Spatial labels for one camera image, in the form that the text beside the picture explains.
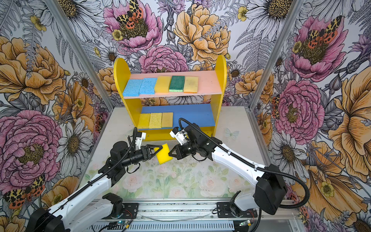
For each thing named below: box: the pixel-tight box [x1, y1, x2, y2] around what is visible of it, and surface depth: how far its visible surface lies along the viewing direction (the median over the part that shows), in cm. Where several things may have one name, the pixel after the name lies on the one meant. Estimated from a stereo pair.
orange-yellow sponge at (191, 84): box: [183, 76, 199, 94], surface depth 75 cm
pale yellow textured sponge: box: [148, 112, 163, 129], surface depth 95 cm
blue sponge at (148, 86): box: [139, 77, 158, 95], surface depth 75 cm
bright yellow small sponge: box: [137, 113, 151, 129], surface depth 94 cm
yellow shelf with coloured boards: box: [113, 55, 228, 142], surface depth 81 cm
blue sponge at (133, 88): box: [122, 79, 144, 97], surface depth 74 cm
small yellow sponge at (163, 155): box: [153, 143, 173, 165], surface depth 73 cm
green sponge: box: [169, 75, 186, 93], surface depth 76 cm
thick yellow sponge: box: [154, 75, 172, 94], surface depth 75 cm
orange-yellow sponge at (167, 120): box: [161, 112, 174, 128], surface depth 95 cm
